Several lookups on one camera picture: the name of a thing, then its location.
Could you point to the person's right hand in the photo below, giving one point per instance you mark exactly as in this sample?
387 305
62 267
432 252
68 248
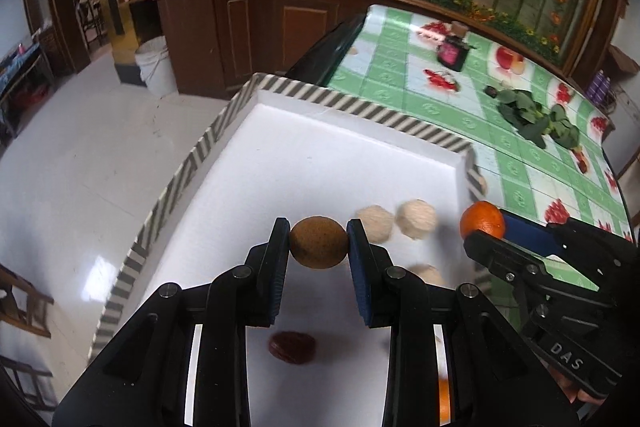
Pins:
567 389

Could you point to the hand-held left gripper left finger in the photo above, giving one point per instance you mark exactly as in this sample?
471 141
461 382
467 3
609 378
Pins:
277 277

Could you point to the white bucket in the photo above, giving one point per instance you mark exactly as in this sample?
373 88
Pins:
156 67

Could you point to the small dark round object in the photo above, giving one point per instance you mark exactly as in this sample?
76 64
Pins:
490 92

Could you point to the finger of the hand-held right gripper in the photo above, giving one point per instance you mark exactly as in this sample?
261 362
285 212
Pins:
532 237
500 257

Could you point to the wooden cabinet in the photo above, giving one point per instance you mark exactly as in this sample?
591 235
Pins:
260 32

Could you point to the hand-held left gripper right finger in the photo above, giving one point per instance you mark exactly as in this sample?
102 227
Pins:
359 277

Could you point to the medium orange mandarin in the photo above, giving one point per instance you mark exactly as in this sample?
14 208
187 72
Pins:
480 218

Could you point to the light brown longan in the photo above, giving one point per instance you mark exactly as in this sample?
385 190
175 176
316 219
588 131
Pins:
319 242

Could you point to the green fruit print tablecloth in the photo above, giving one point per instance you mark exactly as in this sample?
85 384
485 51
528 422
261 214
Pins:
400 72

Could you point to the wooden chair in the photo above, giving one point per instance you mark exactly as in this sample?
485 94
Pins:
25 307

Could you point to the cardboard box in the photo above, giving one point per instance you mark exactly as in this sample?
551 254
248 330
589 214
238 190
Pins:
625 57

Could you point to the purple bottle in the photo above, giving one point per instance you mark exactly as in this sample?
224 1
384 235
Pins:
606 90
595 87

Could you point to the large orange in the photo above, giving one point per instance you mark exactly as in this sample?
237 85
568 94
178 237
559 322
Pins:
445 399

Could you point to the red date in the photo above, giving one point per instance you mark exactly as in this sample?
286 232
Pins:
292 347

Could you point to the white tray with striped rim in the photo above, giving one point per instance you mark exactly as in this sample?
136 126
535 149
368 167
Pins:
300 157

